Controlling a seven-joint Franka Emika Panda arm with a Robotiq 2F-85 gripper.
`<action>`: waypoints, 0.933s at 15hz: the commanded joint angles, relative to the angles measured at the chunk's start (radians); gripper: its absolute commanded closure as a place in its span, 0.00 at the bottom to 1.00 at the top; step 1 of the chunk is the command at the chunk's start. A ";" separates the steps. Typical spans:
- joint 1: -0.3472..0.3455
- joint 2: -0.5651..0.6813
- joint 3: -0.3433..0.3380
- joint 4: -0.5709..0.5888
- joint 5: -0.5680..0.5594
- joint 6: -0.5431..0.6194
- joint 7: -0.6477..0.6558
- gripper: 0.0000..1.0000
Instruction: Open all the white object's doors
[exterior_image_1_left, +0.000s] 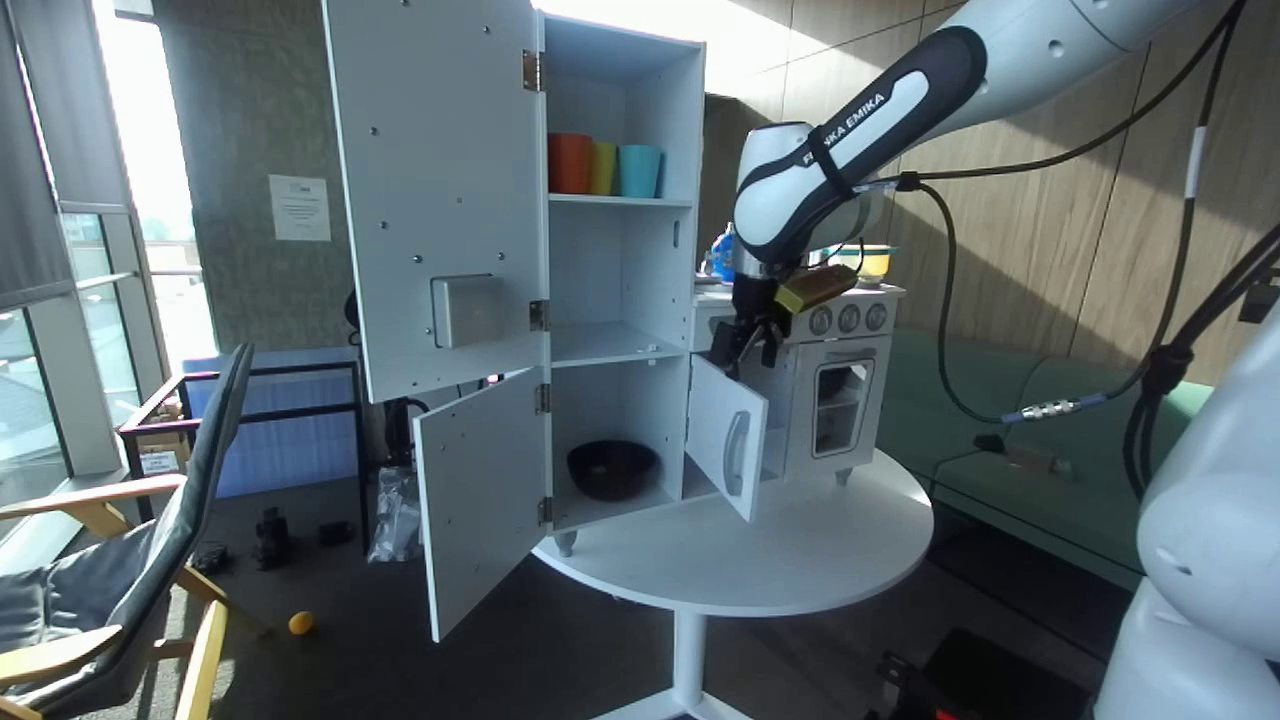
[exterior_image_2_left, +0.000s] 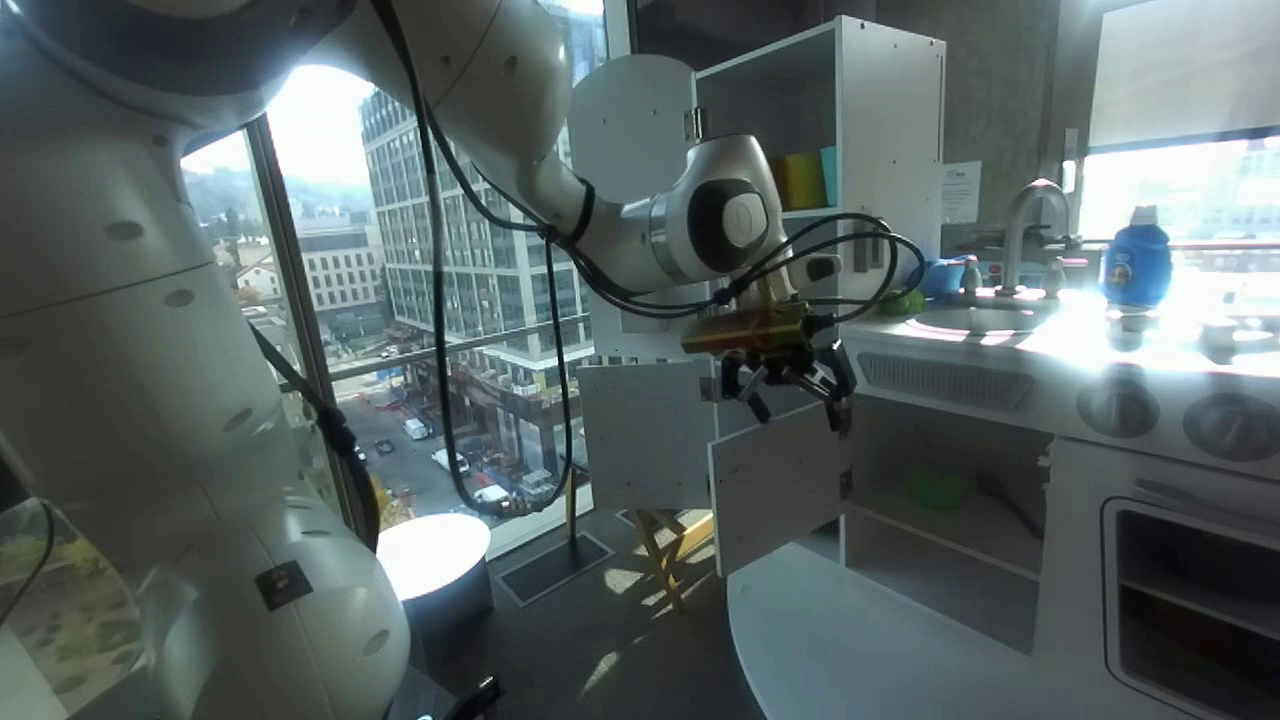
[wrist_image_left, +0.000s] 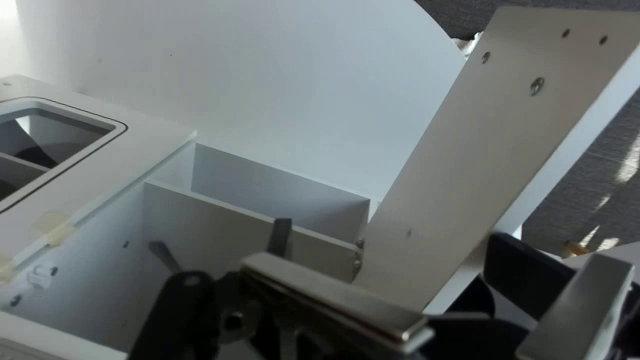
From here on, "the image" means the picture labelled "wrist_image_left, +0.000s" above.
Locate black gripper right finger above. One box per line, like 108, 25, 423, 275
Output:
482, 230, 640, 360

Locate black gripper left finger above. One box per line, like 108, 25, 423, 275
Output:
127, 215, 436, 360

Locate plain white cabinet door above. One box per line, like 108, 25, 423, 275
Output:
357, 5, 640, 316

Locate white toy kitchen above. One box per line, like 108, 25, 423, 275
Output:
0, 72, 376, 360

